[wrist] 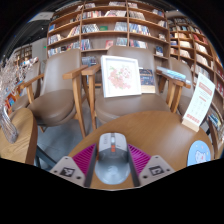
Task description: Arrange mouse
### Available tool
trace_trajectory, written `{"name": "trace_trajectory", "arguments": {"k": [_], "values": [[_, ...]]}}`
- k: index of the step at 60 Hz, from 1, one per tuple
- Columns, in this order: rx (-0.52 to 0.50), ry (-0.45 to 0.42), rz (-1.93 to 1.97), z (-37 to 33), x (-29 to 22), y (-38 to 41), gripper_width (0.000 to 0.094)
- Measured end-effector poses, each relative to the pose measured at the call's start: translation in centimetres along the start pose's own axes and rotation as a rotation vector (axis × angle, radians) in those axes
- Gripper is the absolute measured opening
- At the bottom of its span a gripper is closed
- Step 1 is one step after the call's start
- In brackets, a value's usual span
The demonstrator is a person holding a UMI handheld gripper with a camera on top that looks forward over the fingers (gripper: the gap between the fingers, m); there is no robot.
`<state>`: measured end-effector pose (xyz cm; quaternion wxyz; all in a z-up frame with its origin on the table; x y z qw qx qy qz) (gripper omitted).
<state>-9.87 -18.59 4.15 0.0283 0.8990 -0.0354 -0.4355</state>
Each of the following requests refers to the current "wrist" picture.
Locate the dark cover book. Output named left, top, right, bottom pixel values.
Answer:
left=138, top=68, right=157, bottom=94

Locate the wide wooden bookshelf unit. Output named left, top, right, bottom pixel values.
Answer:
left=46, top=0, right=171, bottom=66

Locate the white framed flower picture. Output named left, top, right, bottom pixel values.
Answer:
left=100, top=54, right=143, bottom=99

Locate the distant wooden bookshelf unit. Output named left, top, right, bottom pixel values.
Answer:
left=14, top=44, right=34, bottom=66

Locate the light blue book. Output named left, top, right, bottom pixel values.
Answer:
left=156, top=65, right=188, bottom=83

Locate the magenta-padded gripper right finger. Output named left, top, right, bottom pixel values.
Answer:
left=126, top=143, right=176, bottom=188

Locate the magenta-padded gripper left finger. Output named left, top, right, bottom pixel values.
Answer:
left=49, top=143, right=99, bottom=188

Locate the glass vase with dried flowers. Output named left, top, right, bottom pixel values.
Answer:
left=0, top=56, right=39, bottom=144

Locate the round light blue mouse pad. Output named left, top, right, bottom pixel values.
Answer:
left=186, top=139, right=212, bottom=167

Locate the grey computer mouse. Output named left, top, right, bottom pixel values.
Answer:
left=94, top=132, right=132, bottom=186

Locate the curved wooden bookshelf unit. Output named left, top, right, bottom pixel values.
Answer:
left=166, top=14, right=224, bottom=118

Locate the white sign on wooden base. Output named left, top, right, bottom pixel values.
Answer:
left=181, top=72, right=216, bottom=133

